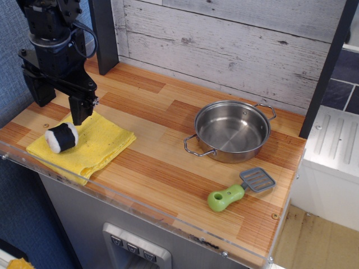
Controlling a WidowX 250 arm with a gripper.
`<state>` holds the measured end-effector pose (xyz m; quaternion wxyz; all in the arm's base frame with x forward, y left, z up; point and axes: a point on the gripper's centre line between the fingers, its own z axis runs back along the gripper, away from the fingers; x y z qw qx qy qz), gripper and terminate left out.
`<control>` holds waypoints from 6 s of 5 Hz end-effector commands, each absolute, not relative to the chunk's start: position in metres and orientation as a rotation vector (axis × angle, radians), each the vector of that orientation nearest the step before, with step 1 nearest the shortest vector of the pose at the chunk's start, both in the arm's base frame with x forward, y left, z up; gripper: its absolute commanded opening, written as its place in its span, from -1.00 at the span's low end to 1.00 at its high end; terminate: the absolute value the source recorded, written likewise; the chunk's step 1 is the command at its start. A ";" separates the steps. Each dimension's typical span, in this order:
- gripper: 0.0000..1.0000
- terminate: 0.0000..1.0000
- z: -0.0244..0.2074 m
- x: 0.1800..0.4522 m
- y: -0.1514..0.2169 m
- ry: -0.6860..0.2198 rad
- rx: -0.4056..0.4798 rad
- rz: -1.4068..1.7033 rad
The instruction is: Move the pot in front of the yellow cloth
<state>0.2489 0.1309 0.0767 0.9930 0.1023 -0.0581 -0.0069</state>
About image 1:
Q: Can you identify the dark grey post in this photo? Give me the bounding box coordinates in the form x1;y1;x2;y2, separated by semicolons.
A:
299;0;358;139
88;0;119;75

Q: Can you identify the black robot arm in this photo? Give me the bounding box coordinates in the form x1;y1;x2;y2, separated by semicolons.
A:
17;1;98;126

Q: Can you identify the white toy sink unit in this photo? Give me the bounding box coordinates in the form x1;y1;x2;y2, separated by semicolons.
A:
291;106;358;230

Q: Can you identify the clear acrylic edge guard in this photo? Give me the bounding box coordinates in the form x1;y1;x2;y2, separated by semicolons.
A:
1;131;306;268

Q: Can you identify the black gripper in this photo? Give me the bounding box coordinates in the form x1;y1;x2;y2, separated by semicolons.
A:
19;26;98;126

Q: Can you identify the stainless steel pot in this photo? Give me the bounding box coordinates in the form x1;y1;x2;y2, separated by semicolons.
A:
183;100;277;163

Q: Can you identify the yellow cloth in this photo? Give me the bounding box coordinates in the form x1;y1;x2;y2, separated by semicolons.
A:
26;112;136;185

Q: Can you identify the green handled grey spatula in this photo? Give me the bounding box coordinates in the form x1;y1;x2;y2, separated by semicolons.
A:
207;167;276;212

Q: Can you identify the dark grey left post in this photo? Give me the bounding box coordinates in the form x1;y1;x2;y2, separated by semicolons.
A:
88;0;119;75

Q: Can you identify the plush sushi roll toy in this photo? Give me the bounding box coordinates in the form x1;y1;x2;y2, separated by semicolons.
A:
45;122;79;154

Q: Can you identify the silver dispenser button panel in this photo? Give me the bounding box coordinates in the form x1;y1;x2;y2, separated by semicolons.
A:
103;222;172;268

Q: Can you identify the grey toy fridge cabinet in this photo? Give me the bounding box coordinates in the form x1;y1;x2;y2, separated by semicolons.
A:
40;172;277;268

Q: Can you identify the black cable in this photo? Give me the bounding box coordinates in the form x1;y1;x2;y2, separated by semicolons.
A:
70;22;98;59

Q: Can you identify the dark grey right post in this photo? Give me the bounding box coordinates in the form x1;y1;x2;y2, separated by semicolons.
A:
299;0;358;139

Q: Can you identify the yellow object bottom left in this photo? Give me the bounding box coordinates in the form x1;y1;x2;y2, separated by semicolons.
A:
6;258;35;269

